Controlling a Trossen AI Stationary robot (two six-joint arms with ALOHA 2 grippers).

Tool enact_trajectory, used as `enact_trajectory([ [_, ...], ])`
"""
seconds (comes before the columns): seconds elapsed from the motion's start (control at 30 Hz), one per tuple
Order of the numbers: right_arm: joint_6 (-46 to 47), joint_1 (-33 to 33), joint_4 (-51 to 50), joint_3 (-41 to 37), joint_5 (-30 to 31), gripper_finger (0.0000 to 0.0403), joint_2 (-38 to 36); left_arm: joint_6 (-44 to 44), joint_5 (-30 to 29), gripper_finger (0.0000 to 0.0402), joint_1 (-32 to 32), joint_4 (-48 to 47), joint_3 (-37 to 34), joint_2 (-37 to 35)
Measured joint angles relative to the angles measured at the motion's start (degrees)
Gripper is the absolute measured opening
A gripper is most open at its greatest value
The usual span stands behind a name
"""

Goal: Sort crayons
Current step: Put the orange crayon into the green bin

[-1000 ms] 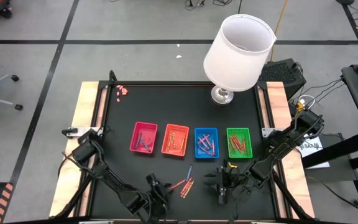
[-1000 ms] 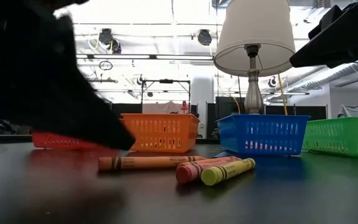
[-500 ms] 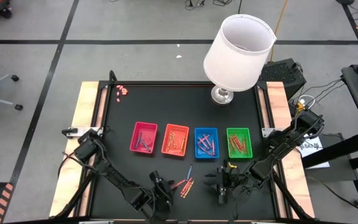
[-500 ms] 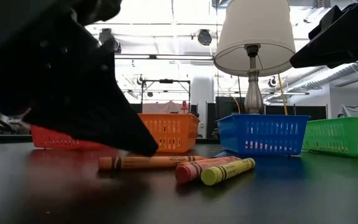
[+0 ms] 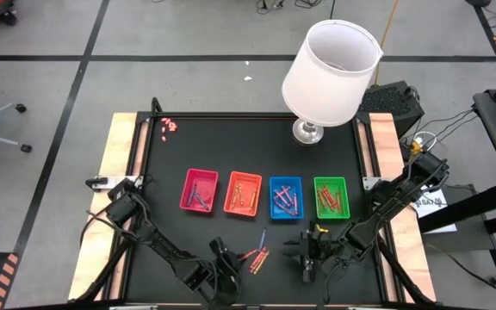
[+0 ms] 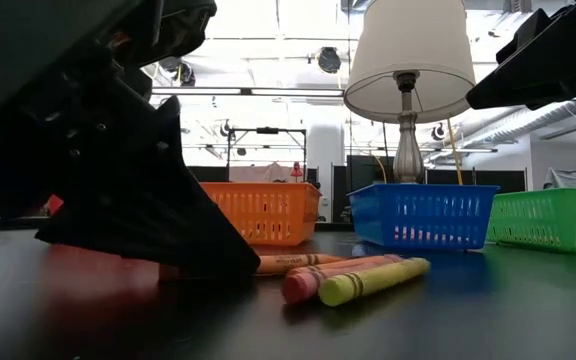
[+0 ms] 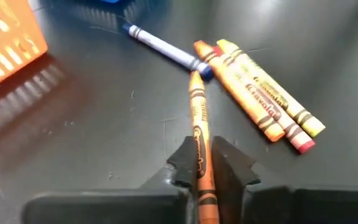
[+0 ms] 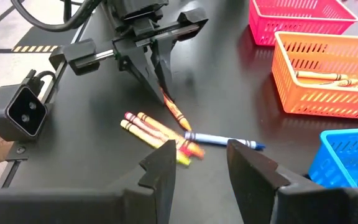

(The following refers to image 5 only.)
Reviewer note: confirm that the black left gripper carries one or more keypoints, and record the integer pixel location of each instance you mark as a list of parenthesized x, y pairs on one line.
[(228, 273)]

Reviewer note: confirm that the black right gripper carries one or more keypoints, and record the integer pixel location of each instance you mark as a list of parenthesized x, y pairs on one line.
[(317, 252)]

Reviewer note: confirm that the orange crayon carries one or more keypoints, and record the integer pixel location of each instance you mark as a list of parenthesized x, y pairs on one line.
[(332, 196), (323, 199), (339, 201), (328, 197), (256, 258), (318, 200), (336, 203), (249, 255)]

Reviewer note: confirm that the pink crayon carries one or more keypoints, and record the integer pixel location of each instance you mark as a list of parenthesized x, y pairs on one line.
[(296, 203), (289, 196), (259, 261), (283, 208), (280, 199), (283, 191)]

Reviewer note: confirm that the blue crayon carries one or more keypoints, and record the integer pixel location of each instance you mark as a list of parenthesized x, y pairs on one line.
[(201, 201), (193, 194), (263, 239)]

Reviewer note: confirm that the orange plastic basket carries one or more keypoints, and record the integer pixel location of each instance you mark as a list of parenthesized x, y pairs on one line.
[(248, 181)]

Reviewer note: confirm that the pink-red plastic basket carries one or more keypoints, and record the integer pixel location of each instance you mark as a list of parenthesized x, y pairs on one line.
[(200, 178)]

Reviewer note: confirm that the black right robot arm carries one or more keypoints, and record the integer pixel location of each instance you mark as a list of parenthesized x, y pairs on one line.
[(394, 194)]

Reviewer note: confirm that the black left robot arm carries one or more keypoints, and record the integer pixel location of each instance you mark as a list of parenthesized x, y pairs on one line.
[(157, 245)]

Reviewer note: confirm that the blue plastic basket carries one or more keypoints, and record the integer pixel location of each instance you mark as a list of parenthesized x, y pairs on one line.
[(297, 183)]

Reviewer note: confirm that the green plastic basket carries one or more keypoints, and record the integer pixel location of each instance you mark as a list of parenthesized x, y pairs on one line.
[(345, 183)]

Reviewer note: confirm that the wooden side board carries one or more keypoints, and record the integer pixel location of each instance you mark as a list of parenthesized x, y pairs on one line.
[(386, 142), (121, 142)]

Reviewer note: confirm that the printed white paper sheet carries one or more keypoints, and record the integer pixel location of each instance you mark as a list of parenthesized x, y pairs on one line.
[(439, 215)]

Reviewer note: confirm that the yellow power plug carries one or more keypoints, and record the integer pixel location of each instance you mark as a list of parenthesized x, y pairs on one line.
[(416, 147)]

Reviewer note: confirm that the black perforated box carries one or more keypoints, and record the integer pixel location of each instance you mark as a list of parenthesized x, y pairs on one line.
[(392, 105)]

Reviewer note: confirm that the white shade table lamp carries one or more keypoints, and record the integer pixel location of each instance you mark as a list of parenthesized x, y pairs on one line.
[(330, 77)]

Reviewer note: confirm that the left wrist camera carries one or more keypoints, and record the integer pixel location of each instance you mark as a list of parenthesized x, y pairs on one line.
[(218, 245)]

